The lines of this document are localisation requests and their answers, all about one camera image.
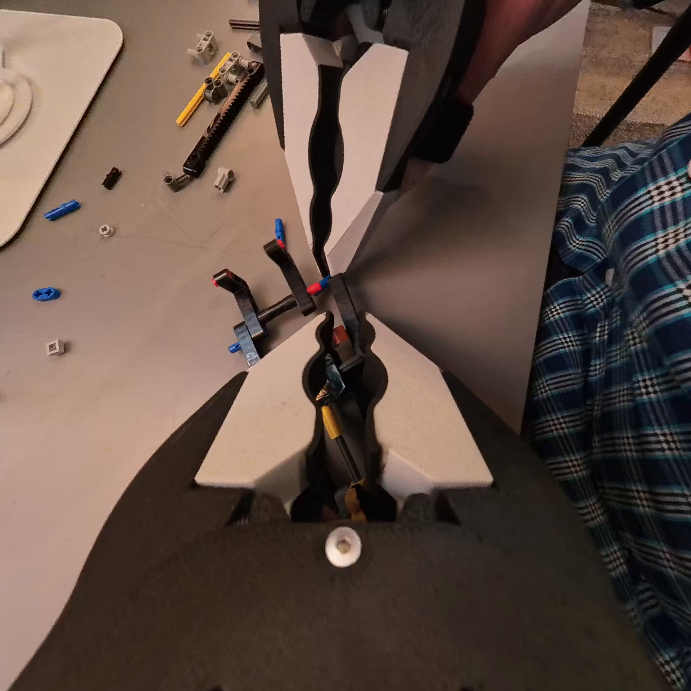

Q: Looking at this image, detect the black lego gear rack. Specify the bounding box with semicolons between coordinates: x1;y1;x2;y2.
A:
182;61;266;179

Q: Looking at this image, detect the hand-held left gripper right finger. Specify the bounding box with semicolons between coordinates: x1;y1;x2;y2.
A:
364;312;494;519

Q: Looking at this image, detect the black metal rod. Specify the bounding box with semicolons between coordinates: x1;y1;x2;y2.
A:
582;27;691;148

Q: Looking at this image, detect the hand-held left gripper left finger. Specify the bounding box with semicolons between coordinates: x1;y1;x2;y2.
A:
194;312;335;519

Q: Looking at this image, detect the black lego liftarm axle tube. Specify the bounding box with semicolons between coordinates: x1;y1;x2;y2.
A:
258;240;325;325

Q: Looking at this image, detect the person's right hand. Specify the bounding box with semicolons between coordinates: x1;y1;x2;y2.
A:
458;0;577;104

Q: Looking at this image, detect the yellow lego axle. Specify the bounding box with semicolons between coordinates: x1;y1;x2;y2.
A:
175;52;232;127

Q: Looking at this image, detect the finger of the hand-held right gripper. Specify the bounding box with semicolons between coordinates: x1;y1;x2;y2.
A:
325;42;409;276
280;32;346;276

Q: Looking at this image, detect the person's plaid shirt torso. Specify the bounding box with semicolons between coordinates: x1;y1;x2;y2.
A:
523;110;691;691

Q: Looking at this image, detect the black lego liftarm blue pin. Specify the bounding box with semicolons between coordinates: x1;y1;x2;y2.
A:
212;268;271;369

